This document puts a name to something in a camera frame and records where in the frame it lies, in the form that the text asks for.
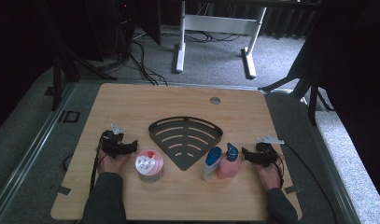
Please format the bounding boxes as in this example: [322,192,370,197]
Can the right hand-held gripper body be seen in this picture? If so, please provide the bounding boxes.
[255,134,286,168]

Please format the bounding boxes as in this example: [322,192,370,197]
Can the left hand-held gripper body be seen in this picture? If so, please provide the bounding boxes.
[101,124,127,159]

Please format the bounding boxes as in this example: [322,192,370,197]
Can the pink round jar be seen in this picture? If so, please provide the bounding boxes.
[134,149,165,184]

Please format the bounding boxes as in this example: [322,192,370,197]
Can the white bottle with blue cap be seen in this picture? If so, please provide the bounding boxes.
[201,146,223,182]

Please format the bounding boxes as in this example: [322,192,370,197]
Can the black slotted corner shelf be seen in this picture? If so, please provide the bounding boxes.
[148,116,224,172]

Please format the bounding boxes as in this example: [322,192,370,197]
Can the person's left hand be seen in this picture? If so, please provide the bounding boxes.
[97,151,130,175]

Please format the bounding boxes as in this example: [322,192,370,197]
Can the person's right hand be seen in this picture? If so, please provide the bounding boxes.
[252,155,284,191]

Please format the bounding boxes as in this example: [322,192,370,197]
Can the grey tape piece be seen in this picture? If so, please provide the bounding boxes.
[49,184,73,197]
[284,185,303,195]

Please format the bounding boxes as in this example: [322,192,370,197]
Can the black tripod stand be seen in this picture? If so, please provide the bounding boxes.
[49,31,118,112]

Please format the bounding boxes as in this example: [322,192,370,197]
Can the dark computer tower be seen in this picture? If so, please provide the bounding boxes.
[113,0,136,60]

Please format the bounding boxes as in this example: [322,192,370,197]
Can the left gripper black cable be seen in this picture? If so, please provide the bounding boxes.
[89,131,107,194]

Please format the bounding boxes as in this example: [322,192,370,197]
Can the black metal frame stand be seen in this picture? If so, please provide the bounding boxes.
[258,46,335,126]

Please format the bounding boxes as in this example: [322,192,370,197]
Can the black floor cables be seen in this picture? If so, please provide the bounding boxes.
[128,31,169,87]

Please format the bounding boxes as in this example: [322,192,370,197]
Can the aluminium rail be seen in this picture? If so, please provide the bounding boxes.
[299,92,363,224]
[0,81,78,218]

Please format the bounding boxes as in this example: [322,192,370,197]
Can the black cables under desk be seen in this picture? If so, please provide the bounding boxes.
[183,28,243,44]

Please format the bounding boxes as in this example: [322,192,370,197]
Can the white desk frame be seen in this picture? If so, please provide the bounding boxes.
[173,0,268,79]

